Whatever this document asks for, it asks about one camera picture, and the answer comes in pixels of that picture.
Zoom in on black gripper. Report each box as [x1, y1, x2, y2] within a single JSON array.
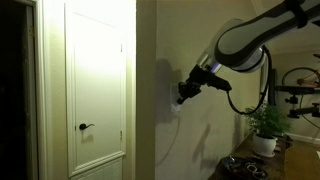
[[177, 65, 216, 105]]

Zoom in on white wall light switch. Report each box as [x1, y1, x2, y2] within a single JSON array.
[[170, 84, 181, 113]]

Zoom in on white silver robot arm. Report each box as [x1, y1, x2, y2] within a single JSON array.
[[177, 0, 320, 104]]

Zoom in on green potted plant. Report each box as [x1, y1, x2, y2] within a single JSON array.
[[245, 104, 291, 139]]

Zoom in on dark bowl with items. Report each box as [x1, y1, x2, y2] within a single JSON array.
[[221, 156, 269, 180]]

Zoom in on white plant pot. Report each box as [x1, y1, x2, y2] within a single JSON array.
[[253, 134, 277, 158]]

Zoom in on white panel door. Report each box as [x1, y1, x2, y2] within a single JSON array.
[[65, 0, 135, 180]]

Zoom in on dark wooden side table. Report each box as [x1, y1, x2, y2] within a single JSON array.
[[208, 131, 320, 180]]

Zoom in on bicycle in background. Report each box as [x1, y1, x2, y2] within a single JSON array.
[[275, 53, 320, 129]]

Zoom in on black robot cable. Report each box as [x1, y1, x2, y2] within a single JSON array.
[[226, 44, 273, 116]]

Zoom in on dark lever door handle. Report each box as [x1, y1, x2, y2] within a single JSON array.
[[79, 123, 95, 130]]

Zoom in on black camera stand clamp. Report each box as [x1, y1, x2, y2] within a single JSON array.
[[288, 103, 320, 118]]

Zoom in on white door frame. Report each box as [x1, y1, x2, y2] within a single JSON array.
[[17, 0, 48, 180]]

